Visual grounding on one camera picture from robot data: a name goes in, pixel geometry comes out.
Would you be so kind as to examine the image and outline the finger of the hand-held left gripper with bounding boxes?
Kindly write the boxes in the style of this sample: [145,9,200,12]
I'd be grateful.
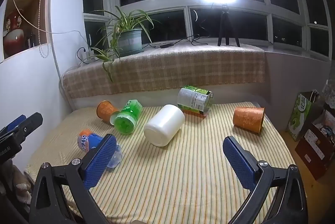
[0,112,44,141]
[0,115,27,135]

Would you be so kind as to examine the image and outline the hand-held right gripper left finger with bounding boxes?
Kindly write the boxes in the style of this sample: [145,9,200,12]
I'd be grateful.
[29,134,117,224]

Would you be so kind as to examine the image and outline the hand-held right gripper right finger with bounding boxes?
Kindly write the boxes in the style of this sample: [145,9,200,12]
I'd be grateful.
[223,136,309,224]

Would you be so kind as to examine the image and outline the white plastic jar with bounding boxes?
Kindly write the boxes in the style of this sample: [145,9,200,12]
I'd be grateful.
[144,104,185,147]

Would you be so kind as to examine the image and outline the large orange paper cup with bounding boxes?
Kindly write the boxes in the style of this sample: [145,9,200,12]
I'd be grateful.
[233,106,265,134]

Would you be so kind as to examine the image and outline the small orange paper cup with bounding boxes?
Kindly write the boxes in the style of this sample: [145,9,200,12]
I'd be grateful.
[96,100,120,125]

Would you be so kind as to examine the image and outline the person's left hand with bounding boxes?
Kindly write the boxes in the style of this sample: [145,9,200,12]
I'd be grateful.
[0,158,33,205]

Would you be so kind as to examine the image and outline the blue orange Fanta bottle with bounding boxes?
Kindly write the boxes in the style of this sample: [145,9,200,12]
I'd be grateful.
[77,130,123,168]

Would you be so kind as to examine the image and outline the green plastic bottle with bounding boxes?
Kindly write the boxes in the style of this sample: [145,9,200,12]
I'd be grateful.
[110,99,143,135]

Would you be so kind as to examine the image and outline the striped yellow mat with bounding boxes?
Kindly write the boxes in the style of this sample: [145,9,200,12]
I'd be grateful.
[26,101,297,224]

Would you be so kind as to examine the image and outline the dark red cardboard box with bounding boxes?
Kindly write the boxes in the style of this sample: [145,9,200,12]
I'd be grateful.
[295,119,335,180]

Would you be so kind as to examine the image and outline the green paper bag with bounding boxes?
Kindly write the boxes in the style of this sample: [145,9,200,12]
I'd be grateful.
[286,91,319,141]

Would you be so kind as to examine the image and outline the red round figurine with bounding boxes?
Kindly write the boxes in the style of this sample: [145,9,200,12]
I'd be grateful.
[3,11,26,57]

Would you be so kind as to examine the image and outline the white power strip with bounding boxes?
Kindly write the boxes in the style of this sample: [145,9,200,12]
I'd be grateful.
[77,46,95,65]

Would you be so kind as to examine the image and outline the plaid beige blanket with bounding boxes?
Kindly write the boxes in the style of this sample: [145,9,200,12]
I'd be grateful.
[61,45,266,99]

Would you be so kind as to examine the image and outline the potted spider plant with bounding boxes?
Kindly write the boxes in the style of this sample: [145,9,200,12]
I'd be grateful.
[89,5,162,82]

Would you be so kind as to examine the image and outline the black tripod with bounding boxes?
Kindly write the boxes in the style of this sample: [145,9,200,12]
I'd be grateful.
[217,3,241,47]

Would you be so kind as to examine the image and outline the white charging cable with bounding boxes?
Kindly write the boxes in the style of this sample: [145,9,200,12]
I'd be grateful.
[12,0,91,53]

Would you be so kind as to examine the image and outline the wooden wall shelf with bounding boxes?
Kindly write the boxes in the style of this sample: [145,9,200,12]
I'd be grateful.
[0,0,57,60]

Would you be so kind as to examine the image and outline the beaded blind cord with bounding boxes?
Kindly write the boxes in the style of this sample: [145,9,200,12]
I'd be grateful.
[37,0,57,58]

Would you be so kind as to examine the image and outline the black power cable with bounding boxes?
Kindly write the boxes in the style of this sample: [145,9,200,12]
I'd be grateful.
[143,32,210,50]

